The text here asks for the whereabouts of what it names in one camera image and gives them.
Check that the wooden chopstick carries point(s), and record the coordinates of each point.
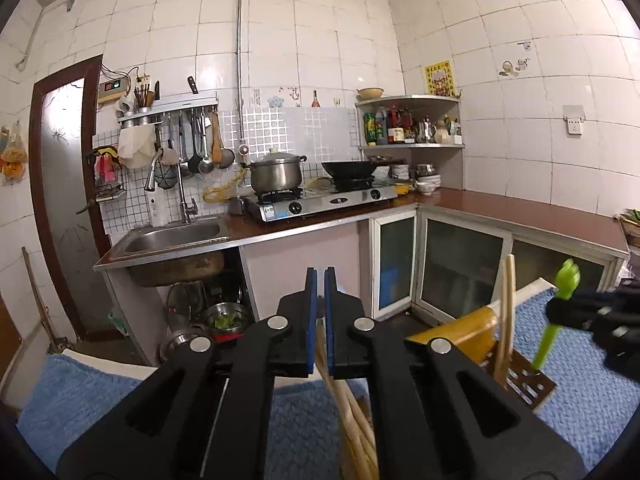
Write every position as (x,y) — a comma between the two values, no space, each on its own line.
(350,420)
(365,427)
(512,300)
(332,400)

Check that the steel kettle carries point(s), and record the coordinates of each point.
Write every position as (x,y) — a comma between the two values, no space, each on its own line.
(425,130)

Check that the hanging plastic bag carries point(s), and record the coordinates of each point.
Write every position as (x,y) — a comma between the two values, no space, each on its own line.
(12,160)

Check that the teapot wall sticker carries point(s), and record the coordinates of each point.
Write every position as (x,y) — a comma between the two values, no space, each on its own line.
(510,67)

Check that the steel ladle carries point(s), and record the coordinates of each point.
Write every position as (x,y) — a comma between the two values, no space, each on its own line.
(205,162)

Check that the steel gas stove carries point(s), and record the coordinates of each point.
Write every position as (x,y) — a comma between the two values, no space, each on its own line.
(325,202)

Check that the steel pot with lid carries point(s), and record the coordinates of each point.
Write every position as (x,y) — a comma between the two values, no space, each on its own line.
(275,172)

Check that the silver mosaic backsplash sheet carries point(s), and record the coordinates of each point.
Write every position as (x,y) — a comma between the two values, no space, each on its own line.
(320,130)

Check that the narrow glass cabinet door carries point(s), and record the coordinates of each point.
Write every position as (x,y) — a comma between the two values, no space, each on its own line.
(395,265)

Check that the steel cup with utensils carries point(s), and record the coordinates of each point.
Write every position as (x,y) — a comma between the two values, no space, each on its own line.
(144,102)

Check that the beige hanging cloth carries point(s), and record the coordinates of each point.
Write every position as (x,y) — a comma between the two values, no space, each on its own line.
(135,147)

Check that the wooden stick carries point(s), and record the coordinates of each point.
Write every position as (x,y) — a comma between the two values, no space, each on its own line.
(40,305)

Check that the blue wall sticker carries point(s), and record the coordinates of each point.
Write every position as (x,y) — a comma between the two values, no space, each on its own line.
(276,101)

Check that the box with green vegetables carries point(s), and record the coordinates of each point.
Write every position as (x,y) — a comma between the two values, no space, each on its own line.
(631,232)

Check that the brown framed glass door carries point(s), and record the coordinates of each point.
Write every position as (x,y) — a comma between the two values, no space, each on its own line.
(65,185)

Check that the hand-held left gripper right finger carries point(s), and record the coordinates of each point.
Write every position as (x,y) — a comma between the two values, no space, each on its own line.
(330,320)

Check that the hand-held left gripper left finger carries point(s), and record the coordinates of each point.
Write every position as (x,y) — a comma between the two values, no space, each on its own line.
(311,320)

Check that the green plastic fork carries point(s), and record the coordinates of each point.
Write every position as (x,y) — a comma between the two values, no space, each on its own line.
(567,277)

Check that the gas pipe valve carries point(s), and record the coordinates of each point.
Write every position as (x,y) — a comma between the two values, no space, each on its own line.
(243,150)

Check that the white power strip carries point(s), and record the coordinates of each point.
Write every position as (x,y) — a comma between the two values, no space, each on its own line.
(143,79)

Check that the yellow cloth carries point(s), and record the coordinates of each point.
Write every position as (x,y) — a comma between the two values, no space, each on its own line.
(402,190)

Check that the steel faucet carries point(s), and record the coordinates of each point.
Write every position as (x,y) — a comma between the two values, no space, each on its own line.
(182,195)

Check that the row of condiment bottles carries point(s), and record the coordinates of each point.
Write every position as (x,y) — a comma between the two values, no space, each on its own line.
(390,127)

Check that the blue knitted mat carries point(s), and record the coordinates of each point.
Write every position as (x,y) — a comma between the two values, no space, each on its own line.
(75,400)

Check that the stack of white bowls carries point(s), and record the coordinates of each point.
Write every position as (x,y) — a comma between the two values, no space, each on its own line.
(400,172)

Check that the steel wall utensil rack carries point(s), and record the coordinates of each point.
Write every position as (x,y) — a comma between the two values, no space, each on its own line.
(170,107)

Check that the wooden slotted spatula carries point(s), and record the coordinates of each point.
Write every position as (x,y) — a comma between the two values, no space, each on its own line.
(465,327)

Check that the beige basin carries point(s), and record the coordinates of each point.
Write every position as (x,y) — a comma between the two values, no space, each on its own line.
(370,93)

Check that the black sieve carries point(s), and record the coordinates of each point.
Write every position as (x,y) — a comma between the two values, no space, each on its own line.
(166,175)

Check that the red and yellow gloves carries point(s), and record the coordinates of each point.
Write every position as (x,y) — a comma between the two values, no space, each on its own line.
(105,165)

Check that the steel basin with greens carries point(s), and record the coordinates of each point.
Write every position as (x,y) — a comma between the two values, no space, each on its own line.
(227,317)

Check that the glass pot lid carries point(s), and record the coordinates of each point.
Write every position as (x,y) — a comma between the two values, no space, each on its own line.
(185,305)

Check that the stainless steel sink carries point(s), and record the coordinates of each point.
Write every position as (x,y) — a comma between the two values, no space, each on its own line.
(175,240)

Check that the controller with red display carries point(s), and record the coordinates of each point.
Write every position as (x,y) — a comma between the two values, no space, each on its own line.
(112,91)

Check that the stack of steel bowls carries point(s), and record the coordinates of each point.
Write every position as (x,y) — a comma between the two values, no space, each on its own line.
(427,172)

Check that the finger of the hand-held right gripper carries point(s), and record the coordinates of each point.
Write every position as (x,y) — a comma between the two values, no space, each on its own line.
(570,310)

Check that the bottle wall sticker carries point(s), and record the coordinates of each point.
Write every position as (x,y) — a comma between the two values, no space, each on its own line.
(315,99)

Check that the white wall socket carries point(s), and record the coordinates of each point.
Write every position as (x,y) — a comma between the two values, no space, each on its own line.
(574,120)

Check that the yellow wall poster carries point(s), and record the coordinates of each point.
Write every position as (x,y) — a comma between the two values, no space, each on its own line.
(440,77)

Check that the white corner shelf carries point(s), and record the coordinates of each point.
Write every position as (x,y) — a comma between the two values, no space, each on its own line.
(410,146)

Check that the steel skimmer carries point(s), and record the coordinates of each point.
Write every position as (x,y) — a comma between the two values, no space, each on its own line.
(226,157)

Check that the small white bowl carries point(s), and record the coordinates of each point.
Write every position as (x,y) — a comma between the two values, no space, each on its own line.
(426,188)

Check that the metal wall pipe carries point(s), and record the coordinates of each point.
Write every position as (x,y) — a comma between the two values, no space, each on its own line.
(239,60)

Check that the black wok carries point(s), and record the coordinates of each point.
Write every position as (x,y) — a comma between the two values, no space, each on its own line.
(350,169)

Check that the wide glass cabinet door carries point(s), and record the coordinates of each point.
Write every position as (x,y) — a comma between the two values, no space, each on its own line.
(460,280)
(550,265)

